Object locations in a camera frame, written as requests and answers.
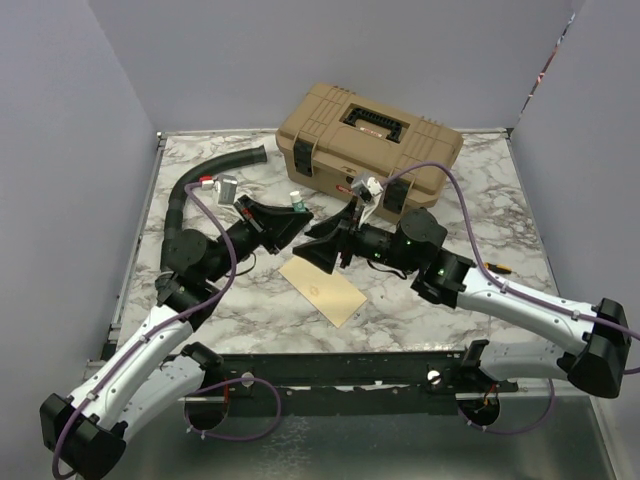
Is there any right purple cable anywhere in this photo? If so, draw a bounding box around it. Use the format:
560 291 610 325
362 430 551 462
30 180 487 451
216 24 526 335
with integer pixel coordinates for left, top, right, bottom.
384 161 640 435

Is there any tan plastic toolbox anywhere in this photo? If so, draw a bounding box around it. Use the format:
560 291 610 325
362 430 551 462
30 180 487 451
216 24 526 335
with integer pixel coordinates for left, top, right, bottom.
275 83 463 201

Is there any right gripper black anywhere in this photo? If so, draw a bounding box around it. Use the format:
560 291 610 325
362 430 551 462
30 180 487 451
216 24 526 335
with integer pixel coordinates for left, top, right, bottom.
293 197 419 275

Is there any cream paper envelope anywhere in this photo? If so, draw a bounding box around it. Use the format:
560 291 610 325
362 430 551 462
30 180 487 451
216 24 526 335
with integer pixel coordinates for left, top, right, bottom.
279 257 367 328

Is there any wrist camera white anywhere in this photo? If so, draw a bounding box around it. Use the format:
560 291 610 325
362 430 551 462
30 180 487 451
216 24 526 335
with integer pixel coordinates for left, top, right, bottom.
200 174 238 206
351 172 384 227

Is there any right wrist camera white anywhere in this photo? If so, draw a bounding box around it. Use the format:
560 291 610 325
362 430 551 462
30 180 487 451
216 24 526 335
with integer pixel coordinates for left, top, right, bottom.
351 172 384 227

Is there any yellow handled screwdriver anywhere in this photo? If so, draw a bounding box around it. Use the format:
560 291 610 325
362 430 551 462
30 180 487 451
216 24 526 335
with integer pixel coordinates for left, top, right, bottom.
485 263 512 275

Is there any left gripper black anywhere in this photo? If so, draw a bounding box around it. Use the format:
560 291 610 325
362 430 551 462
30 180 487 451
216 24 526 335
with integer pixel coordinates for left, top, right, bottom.
206 194 313 283

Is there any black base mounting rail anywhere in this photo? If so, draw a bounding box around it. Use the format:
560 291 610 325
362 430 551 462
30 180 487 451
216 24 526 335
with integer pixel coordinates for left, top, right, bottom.
181 342 518 417

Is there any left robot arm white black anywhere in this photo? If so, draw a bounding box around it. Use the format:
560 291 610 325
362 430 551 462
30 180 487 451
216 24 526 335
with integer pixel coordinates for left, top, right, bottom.
39 195 313 479

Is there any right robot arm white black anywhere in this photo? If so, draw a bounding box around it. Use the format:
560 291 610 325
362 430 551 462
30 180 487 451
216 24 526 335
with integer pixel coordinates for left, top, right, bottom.
293 202 631 399

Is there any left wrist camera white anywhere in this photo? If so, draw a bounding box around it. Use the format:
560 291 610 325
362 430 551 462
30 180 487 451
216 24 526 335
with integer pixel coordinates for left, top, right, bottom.
200 174 238 206

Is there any green white glue stick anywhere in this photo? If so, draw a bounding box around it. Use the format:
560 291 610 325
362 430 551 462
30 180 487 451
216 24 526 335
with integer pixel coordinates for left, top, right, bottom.
290 190 306 212

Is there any black corrugated hose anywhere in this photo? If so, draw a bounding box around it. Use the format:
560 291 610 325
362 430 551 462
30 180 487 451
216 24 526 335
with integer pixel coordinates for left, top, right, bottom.
154 144 269 296

